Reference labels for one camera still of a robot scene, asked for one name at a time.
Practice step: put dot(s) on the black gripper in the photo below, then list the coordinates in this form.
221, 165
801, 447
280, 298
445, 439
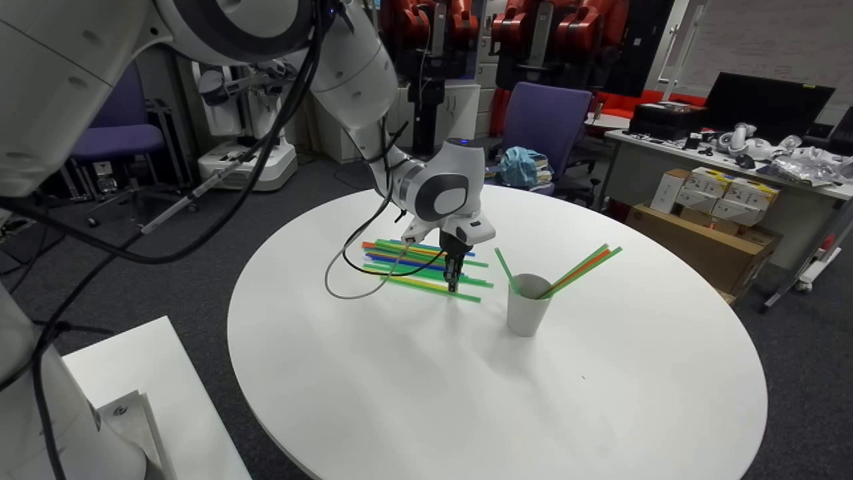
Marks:
453, 247

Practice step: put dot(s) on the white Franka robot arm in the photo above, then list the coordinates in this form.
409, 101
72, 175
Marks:
54, 98

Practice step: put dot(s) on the white ceramic mug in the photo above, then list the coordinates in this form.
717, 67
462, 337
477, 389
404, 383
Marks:
525, 310

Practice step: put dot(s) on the yellow plastic straw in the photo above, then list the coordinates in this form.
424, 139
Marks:
390, 249
404, 277

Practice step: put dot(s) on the orange plastic straw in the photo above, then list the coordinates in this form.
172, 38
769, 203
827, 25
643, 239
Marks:
369, 243
606, 259

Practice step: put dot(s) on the crumpled blue cloth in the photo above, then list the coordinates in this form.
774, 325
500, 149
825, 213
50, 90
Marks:
522, 167

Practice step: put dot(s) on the purple office chair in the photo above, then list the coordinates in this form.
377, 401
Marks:
121, 139
549, 115

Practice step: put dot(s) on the white office desk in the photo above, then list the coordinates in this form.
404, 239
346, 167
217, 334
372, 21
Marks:
627, 177

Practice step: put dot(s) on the white gray mobile robot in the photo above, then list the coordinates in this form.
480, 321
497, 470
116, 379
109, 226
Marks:
254, 170

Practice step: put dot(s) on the white carton box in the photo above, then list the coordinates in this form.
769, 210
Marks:
667, 191

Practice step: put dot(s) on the red flat tray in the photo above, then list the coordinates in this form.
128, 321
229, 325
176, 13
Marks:
613, 101

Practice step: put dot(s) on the brown cardboard box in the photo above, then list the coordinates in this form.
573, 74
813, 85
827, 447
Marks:
702, 254

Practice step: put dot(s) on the red industrial robot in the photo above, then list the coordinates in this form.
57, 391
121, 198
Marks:
569, 23
414, 18

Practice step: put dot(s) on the black equipment case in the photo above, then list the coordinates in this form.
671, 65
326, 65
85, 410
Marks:
667, 122

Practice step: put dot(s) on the white robot stand platform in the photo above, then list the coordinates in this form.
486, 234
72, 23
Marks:
168, 383

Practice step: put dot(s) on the white plastic bag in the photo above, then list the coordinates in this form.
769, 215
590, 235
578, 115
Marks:
741, 142

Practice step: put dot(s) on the black computer monitor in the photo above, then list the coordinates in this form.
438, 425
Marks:
769, 102

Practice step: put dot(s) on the silver plastic bag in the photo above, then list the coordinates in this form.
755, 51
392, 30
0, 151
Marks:
813, 165

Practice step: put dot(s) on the small black monitor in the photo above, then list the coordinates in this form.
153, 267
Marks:
843, 135

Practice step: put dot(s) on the wrist camera mount plate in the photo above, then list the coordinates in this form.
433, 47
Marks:
426, 230

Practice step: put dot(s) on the black pedestal pole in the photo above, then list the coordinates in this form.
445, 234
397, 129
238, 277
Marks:
426, 98

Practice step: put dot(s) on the gray metal bracket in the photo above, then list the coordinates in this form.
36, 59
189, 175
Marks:
133, 423

